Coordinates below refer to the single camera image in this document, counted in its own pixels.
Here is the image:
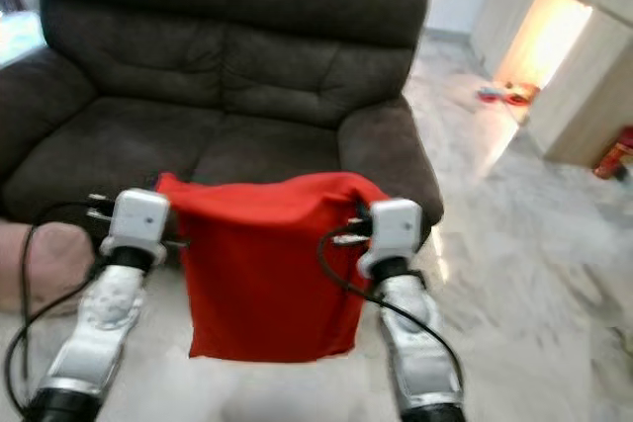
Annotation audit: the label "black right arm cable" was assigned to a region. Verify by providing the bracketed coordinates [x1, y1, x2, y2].
[316, 226, 466, 393]

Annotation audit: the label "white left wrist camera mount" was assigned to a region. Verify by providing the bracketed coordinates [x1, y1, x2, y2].
[111, 188, 171, 253]

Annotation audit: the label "beige wooden cabinet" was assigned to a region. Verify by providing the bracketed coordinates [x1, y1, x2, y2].
[470, 0, 633, 168]

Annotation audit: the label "red orange floor items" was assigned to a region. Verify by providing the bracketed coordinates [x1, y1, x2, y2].
[477, 81, 540, 107]

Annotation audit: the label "grey two-seat sofa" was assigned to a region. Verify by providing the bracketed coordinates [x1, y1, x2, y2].
[0, 0, 446, 245]

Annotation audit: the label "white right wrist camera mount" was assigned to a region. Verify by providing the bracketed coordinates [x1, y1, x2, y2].
[358, 198, 424, 280]

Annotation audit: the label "red pillow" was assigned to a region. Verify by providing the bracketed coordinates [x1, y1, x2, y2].
[155, 171, 390, 362]

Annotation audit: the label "red canister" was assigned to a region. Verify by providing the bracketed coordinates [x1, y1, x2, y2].
[593, 126, 633, 181]

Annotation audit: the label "pale pink pillow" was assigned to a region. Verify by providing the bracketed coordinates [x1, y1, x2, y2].
[0, 221, 98, 316]

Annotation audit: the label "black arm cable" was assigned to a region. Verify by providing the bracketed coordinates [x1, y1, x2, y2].
[316, 226, 466, 393]
[5, 195, 130, 418]

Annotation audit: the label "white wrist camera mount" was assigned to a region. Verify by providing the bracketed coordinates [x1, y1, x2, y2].
[111, 188, 171, 253]
[358, 198, 424, 280]

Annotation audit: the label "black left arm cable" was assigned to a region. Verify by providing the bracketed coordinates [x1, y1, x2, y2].
[5, 195, 130, 418]

